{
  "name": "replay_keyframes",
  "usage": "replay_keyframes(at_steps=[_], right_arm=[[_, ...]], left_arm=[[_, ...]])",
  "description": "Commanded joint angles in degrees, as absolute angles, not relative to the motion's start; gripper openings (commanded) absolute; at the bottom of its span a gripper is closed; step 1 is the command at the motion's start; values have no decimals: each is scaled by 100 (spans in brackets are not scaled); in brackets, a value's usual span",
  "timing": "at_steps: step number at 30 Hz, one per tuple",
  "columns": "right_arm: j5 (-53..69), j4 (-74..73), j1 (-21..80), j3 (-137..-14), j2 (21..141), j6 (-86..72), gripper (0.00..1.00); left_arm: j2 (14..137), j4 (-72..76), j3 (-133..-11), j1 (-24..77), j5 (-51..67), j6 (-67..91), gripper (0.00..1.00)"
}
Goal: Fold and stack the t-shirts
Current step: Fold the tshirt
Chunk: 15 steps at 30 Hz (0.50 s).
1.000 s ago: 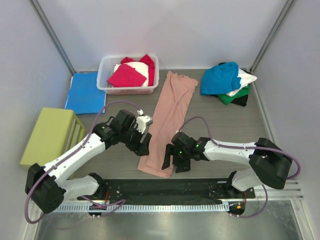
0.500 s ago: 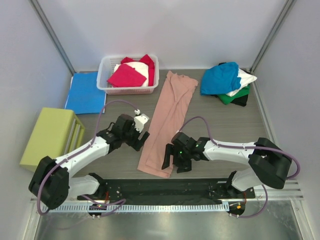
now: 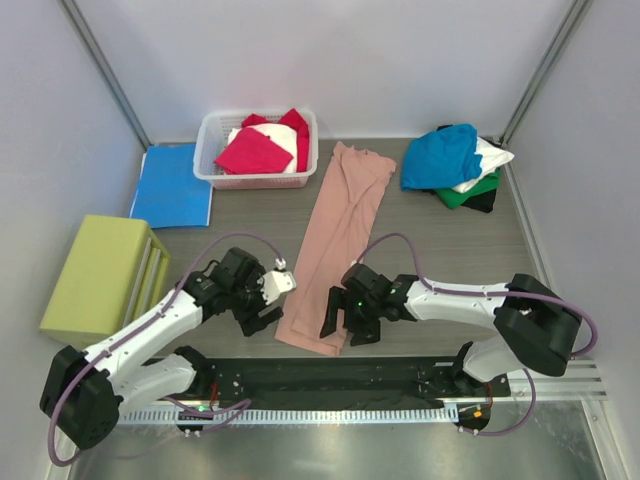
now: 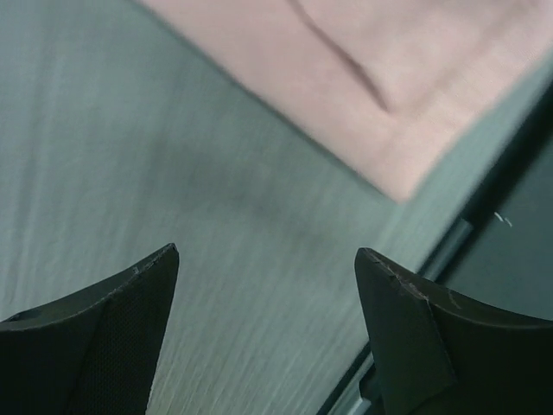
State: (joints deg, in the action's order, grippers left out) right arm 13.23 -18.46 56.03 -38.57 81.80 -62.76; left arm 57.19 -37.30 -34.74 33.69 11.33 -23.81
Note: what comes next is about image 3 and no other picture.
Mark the black t-shirt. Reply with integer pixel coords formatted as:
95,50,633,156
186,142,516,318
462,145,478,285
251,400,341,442
462,189,497,214

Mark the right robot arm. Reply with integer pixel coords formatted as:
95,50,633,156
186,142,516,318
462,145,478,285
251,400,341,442
319,263,582,397

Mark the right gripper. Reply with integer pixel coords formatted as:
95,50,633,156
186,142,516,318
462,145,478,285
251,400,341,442
321,285,381,346

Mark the red t-shirt in basket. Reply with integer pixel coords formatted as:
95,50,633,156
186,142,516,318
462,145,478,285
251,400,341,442
215,109,311,175

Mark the white slotted cable duct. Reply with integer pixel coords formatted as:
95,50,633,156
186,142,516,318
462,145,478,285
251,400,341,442
119,404,459,426

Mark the blue t-shirt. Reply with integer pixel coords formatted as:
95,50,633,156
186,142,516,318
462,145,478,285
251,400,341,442
401,124,482,191

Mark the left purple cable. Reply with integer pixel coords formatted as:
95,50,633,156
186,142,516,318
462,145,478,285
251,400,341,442
47,230,289,469

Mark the yellow-green box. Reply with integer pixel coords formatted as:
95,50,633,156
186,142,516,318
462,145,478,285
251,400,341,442
39,215,171,350

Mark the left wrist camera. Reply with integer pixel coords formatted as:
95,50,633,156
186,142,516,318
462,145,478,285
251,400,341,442
259,258,297,306

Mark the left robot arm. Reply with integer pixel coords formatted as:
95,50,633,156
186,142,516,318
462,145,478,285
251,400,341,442
40,247,296,450

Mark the white t-shirt on pile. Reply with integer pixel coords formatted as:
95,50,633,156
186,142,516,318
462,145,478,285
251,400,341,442
453,137,515,194

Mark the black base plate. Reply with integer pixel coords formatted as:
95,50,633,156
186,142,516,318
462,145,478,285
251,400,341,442
153,355,511,410

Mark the blue folder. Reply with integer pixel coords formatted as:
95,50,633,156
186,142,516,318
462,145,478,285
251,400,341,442
129,143,212,229

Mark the green t-shirt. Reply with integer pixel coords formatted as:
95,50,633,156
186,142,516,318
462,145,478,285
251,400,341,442
435,169,501,210

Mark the white t-shirt in basket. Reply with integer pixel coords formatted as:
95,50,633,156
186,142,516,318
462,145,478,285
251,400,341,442
227,123,298,173

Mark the white plastic basket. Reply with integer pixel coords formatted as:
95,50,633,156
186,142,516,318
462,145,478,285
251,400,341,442
193,108,318,190

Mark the pink t-shirt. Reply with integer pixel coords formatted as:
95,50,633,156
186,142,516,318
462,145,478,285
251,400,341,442
275,142,396,356

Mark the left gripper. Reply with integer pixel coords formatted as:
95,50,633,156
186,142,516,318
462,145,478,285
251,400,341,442
229,266,283,335

